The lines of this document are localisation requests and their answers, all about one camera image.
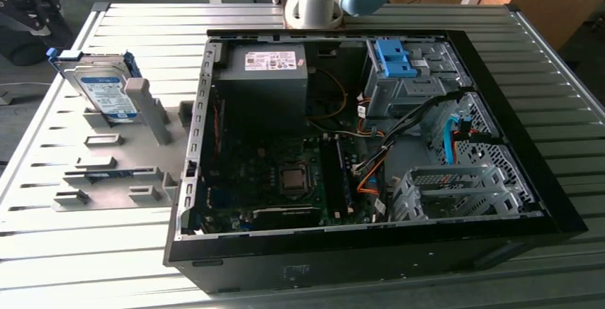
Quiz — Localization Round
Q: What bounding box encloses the yellow wire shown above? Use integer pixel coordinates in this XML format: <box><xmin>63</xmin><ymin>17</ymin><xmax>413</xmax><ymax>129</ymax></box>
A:
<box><xmin>306</xmin><ymin>67</ymin><xmax>349</xmax><ymax>122</ymax></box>

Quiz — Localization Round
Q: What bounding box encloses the blue plastic drive latch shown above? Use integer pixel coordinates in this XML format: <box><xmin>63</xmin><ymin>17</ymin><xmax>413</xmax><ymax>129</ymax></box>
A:
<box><xmin>376</xmin><ymin>39</ymin><xmax>421</xmax><ymax>79</ymax></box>

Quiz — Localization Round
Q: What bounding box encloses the black cable bundle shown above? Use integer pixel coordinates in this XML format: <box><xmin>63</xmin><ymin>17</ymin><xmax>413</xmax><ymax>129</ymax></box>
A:
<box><xmin>376</xmin><ymin>91</ymin><xmax>469</xmax><ymax>150</ymax></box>

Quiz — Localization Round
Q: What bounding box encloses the blue data wire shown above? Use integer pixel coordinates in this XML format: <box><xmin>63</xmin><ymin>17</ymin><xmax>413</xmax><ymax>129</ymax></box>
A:
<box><xmin>444</xmin><ymin>113</ymin><xmax>469</xmax><ymax>165</ymax></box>

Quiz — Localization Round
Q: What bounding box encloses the white floor cable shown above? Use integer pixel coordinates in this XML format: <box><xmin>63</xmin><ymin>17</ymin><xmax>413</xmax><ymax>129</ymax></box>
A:
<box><xmin>0</xmin><ymin>81</ymin><xmax>53</xmax><ymax>92</ymax></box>

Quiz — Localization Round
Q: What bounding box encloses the black graphics card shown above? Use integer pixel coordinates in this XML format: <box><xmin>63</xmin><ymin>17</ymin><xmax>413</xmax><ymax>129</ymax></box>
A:
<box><xmin>252</xmin><ymin>205</ymin><xmax>322</xmax><ymax>230</ymax></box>

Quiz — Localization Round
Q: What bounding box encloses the grey power supply unit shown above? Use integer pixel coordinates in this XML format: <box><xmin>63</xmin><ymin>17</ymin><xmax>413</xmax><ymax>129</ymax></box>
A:
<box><xmin>215</xmin><ymin>43</ymin><xmax>310</xmax><ymax>136</ymax></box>

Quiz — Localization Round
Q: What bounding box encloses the hard disk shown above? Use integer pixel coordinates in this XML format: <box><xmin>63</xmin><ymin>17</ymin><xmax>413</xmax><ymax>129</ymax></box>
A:
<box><xmin>45</xmin><ymin>48</ymin><xmax>143</xmax><ymax>124</ymax></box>

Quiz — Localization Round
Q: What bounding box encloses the grey metal drive cage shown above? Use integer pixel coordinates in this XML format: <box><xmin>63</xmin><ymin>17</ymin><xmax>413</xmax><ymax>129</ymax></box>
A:
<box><xmin>362</xmin><ymin>39</ymin><xmax>473</xmax><ymax>120</ymax></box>

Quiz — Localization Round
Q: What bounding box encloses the orange wire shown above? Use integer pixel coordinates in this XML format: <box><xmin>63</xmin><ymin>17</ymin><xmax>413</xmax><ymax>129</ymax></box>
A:
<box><xmin>353</xmin><ymin>145</ymin><xmax>393</xmax><ymax>195</ymax></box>

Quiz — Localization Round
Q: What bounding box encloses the RAM stick with blue label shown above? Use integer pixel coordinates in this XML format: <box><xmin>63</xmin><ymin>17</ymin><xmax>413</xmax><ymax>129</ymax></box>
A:
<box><xmin>83</xmin><ymin>169</ymin><xmax>143</xmax><ymax>179</ymax></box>

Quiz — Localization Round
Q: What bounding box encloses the brown wooden cabinet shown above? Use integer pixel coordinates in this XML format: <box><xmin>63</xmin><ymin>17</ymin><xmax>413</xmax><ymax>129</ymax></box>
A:
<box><xmin>480</xmin><ymin>0</ymin><xmax>605</xmax><ymax>52</ymax></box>

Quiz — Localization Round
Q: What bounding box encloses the RAM stick in slot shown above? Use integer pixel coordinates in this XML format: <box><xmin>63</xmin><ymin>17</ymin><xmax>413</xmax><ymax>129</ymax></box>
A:
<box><xmin>333</xmin><ymin>135</ymin><xmax>356</xmax><ymax>216</ymax></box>

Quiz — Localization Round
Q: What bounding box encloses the silver CPU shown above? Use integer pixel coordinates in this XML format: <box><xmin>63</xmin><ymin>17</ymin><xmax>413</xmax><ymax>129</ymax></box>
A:
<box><xmin>281</xmin><ymin>169</ymin><xmax>308</xmax><ymax>189</ymax></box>

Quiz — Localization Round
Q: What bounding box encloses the green motherboard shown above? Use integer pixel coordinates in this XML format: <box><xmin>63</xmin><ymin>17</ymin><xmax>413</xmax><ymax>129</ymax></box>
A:
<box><xmin>200</xmin><ymin>131</ymin><xmax>382</xmax><ymax>234</ymax></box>

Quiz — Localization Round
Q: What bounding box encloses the grey metal disk bay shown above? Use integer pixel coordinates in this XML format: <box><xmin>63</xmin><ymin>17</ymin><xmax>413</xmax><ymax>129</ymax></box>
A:
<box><xmin>388</xmin><ymin>162</ymin><xmax>536</xmax><ymax>222</ymax></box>

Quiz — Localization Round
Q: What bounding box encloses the black mesh waste basket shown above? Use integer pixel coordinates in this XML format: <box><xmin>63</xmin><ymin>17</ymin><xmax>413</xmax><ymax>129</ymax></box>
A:
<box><xmin>0</xmin><ymin>14</ymin><xmax>53</xmax><ymax>67</ymax></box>

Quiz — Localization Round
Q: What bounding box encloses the grey parts rack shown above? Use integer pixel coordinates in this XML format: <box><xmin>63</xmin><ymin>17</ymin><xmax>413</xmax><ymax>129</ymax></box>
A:
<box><xmin>51</xmin><ymin>77</ymin><xmax>196</xmax><ymax>213</ymax></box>

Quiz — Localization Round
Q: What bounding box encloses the black PC case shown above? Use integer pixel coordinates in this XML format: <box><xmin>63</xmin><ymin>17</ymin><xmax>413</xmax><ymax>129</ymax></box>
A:
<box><xmin>161</xmin><ymin>28</ymin><xmax>589</xmax><ymax>294</ymax></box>

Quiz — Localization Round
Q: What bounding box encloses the black power wire with plug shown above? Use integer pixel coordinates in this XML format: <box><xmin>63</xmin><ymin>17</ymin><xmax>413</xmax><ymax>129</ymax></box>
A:
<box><xmin>450</xmin><ymin>117</ymin><xmax>502</xmax><ymax>145</ymax></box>

